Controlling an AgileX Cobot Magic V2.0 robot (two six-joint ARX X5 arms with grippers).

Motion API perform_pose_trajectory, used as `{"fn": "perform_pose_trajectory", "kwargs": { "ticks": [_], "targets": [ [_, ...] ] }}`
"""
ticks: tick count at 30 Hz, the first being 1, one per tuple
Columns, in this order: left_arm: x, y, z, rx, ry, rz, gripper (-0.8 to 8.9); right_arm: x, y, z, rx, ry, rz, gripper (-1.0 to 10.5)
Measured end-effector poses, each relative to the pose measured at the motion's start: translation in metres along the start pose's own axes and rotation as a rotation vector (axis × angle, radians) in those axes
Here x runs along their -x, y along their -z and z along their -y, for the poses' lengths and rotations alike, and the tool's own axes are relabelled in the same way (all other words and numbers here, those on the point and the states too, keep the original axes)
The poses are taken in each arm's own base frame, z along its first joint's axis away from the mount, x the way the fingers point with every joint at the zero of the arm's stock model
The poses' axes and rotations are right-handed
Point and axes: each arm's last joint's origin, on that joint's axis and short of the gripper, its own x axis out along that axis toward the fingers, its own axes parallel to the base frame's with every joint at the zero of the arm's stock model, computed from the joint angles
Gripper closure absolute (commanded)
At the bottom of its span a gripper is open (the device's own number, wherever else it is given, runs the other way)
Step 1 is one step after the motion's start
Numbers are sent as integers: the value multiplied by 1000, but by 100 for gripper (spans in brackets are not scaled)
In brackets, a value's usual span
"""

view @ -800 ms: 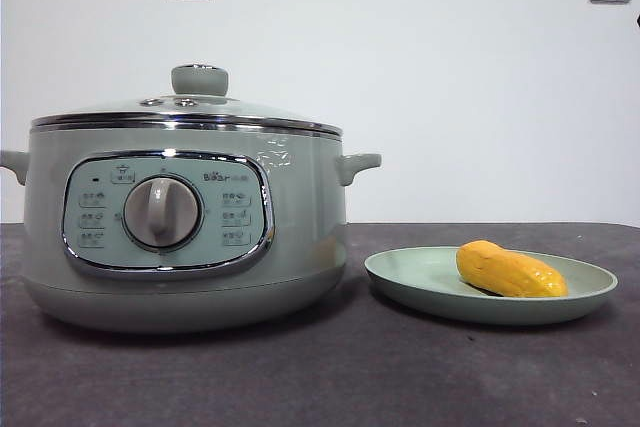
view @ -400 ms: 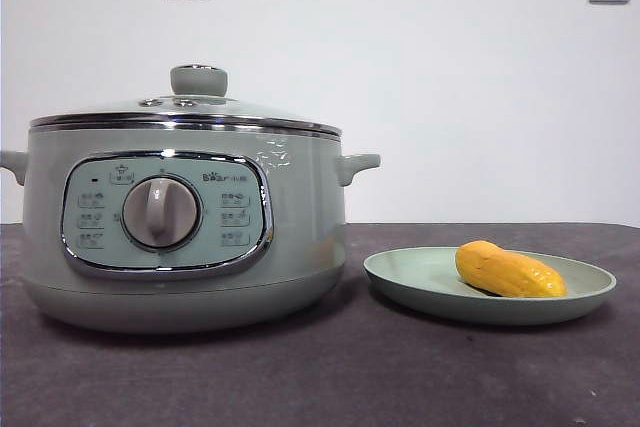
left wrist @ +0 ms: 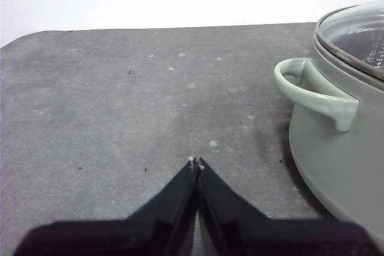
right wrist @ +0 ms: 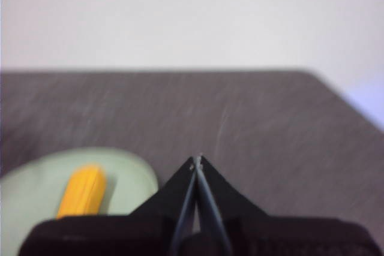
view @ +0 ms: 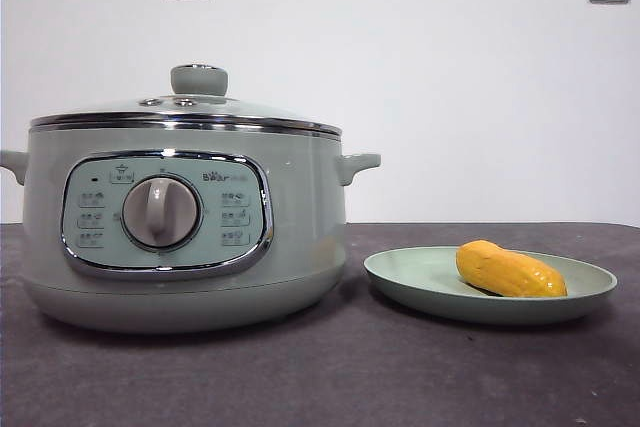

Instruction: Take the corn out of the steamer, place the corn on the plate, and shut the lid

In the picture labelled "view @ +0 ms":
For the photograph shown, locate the pale green electric steamer pot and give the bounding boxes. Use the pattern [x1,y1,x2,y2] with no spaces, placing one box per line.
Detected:
[0,120,383,335]

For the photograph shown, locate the glass lid with green knob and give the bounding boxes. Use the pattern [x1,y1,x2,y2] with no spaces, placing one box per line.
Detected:
[29,63,344,139]

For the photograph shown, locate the pale green round plate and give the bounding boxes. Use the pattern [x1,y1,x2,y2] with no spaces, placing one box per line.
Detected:
[363,245,619,326]

